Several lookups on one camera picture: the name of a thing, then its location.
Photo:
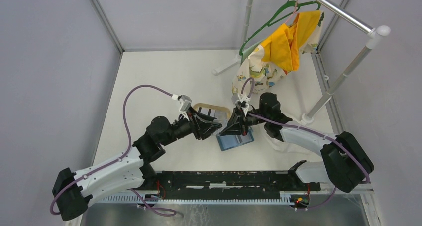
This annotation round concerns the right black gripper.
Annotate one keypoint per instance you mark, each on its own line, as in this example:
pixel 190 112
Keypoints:
pixel 238 124

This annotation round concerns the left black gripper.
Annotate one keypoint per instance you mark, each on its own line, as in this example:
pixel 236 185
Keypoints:
pixel 206 130

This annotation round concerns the beige oval tray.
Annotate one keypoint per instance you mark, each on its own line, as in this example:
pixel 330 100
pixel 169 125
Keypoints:
pixel 224 123

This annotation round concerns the blue card holder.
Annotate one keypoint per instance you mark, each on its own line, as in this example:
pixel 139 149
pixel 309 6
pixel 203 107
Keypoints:
pixel 233 141

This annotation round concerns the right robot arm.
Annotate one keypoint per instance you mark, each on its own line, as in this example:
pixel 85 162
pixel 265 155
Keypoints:
pixel 343 163

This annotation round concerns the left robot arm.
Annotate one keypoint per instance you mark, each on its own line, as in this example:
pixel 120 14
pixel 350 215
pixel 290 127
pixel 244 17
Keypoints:
pixel 75 191

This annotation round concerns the vip card in tray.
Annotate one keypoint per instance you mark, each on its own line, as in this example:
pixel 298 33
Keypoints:
pixel 206 111
pixel 220 115

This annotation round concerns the white cloth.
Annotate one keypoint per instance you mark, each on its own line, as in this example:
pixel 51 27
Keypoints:
pixel 285 132

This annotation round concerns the dinosaur print yellow garment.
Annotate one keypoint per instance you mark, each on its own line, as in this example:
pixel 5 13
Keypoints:
pixel 279 54

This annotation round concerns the green clothes hanger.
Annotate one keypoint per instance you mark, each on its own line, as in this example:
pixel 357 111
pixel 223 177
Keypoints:
pixel 275 19

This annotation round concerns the metal clothes rack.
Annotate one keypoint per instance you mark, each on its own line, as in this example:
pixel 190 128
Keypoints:
pixel 375 36

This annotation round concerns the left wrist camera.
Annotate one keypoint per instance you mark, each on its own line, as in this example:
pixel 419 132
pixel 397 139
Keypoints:
pixel 184 102

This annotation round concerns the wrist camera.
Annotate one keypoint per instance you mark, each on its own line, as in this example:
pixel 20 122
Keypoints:
pixel 241 100
pixel 184 102

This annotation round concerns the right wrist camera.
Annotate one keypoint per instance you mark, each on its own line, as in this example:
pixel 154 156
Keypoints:
pixel 241 100

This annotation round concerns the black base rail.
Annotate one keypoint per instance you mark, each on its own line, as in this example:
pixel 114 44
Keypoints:
pixel 225 185

